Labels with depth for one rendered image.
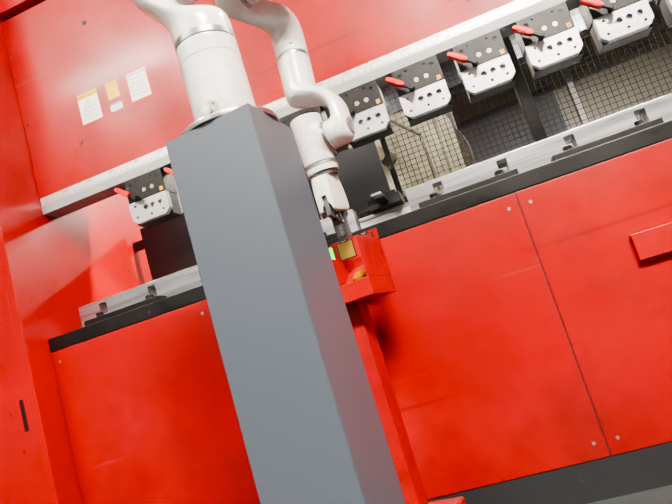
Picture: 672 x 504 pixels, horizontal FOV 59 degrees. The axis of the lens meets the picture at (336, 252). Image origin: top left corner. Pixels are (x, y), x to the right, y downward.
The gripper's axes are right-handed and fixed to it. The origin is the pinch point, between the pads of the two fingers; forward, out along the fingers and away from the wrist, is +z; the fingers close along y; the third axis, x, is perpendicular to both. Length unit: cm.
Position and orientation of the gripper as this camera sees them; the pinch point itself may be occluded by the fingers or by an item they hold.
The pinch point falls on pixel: (343, 231)
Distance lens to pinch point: 151.1
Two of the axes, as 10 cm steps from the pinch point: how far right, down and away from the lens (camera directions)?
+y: -4.1, 0.6, -9.1
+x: 8.5, -3.3, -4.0
